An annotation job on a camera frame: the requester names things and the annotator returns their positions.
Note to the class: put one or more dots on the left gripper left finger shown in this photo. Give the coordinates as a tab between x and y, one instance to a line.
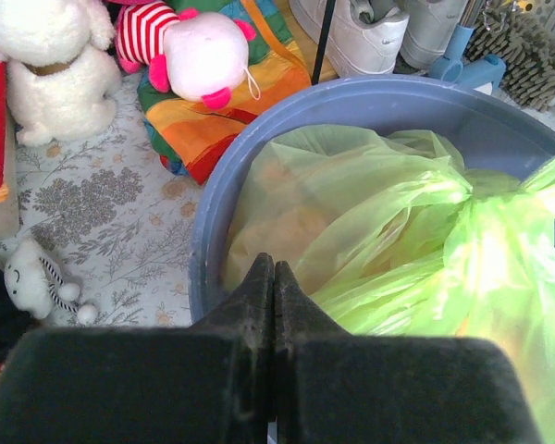
207	383

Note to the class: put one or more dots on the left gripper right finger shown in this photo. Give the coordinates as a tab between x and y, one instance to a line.
334	387

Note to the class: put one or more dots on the green plastic trash bag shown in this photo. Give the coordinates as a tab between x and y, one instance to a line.
396	236

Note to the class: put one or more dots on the blue trash bin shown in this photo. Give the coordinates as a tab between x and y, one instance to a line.
489	133

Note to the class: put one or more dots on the small white plush toy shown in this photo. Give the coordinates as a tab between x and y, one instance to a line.
34	283

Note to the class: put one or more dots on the rainbow striped cloth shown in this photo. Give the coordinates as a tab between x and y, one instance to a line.
189	137

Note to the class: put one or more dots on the pink pig plush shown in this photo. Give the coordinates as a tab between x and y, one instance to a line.
201	57

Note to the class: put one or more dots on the white fluffy plush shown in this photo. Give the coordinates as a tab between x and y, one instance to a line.
60	79

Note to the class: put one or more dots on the white sneaker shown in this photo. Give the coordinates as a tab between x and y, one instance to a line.
365	37
430	26

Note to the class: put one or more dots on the grey chenille mop head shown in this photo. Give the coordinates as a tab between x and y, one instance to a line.
526	48

